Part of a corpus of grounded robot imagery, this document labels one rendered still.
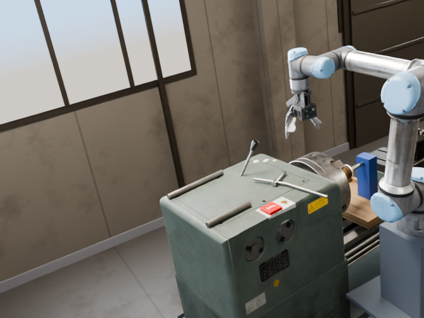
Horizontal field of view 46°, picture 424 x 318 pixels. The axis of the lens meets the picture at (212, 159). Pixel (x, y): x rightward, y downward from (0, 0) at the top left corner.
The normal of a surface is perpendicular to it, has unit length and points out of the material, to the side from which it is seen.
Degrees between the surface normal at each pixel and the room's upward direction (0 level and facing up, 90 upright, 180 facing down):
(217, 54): 90
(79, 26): 90
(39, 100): 90
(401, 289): 90
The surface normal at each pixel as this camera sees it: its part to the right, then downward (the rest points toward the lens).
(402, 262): -0.87, 0.32
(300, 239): 0.56, 0.25
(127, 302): -0.15, -0.90
